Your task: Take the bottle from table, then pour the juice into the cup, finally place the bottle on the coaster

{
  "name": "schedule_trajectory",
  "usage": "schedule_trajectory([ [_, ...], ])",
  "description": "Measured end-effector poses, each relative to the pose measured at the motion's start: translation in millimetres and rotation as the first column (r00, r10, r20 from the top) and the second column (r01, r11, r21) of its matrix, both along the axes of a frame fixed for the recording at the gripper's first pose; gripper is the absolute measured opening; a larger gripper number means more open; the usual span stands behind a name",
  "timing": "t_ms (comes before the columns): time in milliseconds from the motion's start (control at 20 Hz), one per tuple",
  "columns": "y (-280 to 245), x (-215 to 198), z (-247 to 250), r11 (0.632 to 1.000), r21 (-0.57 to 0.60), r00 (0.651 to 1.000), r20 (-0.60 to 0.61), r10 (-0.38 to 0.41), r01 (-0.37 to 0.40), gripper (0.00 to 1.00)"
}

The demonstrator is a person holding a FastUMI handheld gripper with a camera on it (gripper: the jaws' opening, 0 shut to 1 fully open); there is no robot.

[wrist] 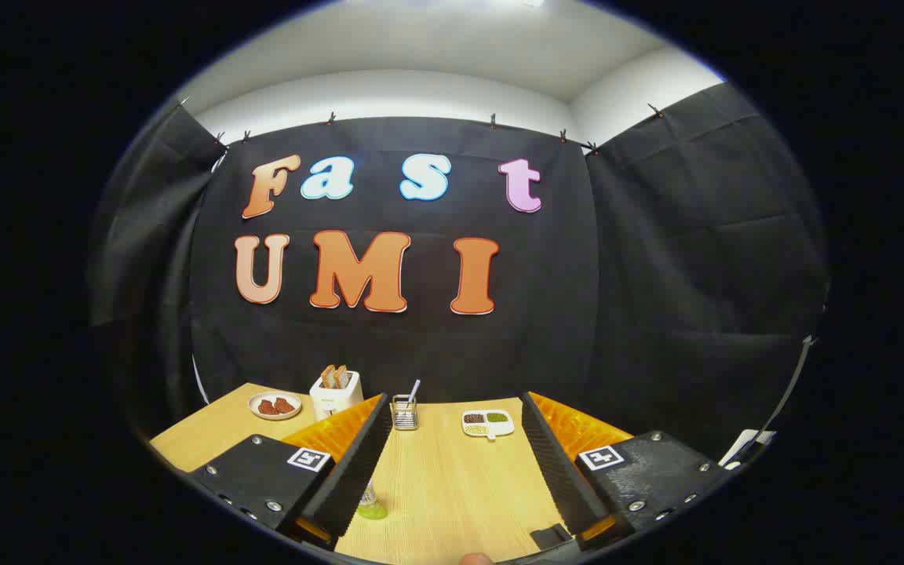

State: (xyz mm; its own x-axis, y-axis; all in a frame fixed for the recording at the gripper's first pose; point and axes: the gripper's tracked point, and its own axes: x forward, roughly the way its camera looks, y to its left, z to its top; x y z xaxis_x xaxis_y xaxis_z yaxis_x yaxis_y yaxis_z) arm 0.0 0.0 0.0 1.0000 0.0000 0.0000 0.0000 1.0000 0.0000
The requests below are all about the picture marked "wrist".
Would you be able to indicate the wooden table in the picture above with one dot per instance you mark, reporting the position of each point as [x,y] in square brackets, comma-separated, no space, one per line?
[452,486]

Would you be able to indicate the black backdrop cloth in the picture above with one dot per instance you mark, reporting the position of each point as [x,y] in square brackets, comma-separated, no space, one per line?
[656,275]

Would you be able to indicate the white flat object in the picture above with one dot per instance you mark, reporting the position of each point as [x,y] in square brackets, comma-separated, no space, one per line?
[744,449]

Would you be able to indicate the white round plate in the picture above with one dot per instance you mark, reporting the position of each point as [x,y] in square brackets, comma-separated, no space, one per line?
[257,400]

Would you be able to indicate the clear juice bottle green label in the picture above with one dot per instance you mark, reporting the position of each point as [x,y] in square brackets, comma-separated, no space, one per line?
[372,508]

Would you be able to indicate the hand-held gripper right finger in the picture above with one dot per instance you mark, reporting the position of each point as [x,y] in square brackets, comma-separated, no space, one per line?
[558,471]

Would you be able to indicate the toast slice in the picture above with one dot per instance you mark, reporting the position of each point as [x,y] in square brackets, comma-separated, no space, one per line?
[341,377]
[327,377]

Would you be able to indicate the white toaster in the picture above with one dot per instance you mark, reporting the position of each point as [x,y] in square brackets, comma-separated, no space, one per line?
[334,402]

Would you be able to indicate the striped drinking straw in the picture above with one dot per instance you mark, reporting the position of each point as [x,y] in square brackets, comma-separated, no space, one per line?
[414,390]

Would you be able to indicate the white divided dish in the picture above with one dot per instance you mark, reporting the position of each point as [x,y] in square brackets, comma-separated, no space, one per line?
[488,430]

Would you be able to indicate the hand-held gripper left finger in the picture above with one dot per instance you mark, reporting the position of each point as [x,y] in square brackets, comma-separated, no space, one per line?
[354,471]

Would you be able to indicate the brown meat piece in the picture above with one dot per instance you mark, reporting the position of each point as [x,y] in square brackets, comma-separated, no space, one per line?
[285,406]
[267,407]

